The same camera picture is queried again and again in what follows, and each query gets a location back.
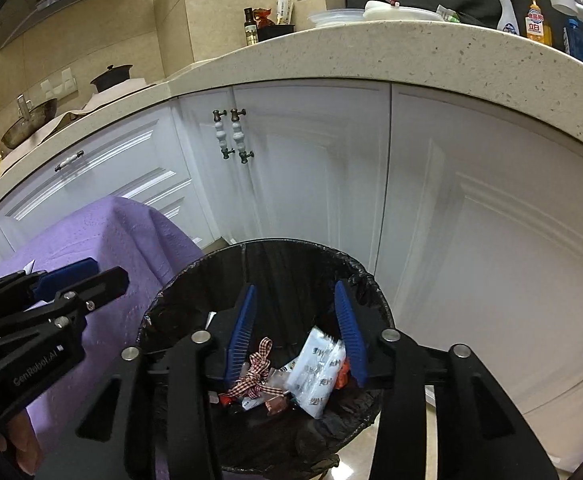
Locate wall switches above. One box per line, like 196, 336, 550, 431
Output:
40, 70, 76, 97

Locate black trash bin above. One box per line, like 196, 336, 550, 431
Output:
136, 240, 395, 476

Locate white spray bottle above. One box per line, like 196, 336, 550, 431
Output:
496, 0, 521, 36

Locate dark glass bottle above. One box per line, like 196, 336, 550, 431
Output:
243, 7, 259, 45

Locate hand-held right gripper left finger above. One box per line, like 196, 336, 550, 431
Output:
74, 284, 258, 480

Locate metal wok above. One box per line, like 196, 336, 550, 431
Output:
0, 94, 59, 150

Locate white lidded container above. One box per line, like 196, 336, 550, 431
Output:
307, 8, 368, 29

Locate cabinet door handle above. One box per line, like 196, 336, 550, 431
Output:
212, 108, 237, 159
230, 108, 254, 165

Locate red checkered ribbon packet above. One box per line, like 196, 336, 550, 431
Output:
222, 337, 275, 402

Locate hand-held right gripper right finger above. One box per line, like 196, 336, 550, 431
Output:
334, 280, 559, 480

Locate person's left hand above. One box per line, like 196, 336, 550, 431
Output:
0, 400, 40, 476

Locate white plastic container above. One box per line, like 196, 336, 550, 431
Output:
363, 0, 445, 24

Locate drawer handle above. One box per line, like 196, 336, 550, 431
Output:
54, 152, 85, 172

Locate white cabinet drawer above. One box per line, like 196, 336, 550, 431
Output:
0, 105, 193, 243

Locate clear candy wrapper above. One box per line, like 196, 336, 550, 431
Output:
264, 367, 293, 416

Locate purple tablecloth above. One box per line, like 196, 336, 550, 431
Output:
0, 196, 207, 480

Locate white cloth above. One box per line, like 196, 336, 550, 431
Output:
54, 79, 158, 123

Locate black pot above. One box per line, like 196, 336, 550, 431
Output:
90, 64, 135, 94

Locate blue bottle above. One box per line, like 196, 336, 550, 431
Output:
563, 17, 583, 66

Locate white cabinet door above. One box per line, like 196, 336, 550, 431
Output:
230, 82, 393, 283
375, 82, 583, 473
170, 87, 238, 248

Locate orange soap pump bottle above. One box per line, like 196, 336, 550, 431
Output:
521, 0, 553, 47

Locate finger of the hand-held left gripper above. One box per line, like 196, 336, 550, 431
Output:
0, 258, 98, 318
0, 266, 130, 341

